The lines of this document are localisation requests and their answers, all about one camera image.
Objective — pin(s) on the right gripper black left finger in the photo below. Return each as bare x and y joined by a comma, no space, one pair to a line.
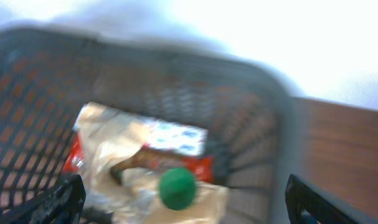
62,203

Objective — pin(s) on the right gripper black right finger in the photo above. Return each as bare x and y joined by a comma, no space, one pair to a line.
306,203

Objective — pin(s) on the beige grain bag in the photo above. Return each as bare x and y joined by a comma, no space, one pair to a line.
137,200

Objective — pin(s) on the orange spaghetti packet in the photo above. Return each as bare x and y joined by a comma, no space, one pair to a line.
146,158

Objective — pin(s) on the green lid glass jar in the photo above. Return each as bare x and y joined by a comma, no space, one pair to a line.
177,188

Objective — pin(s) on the tissue pocket pack bundle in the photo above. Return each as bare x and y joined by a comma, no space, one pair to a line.
175,137

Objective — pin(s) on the beige powder bag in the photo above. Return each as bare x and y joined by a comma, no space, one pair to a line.
107,137

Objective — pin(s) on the grey plastic lattice basket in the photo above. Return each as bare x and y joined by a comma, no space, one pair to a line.
47,76

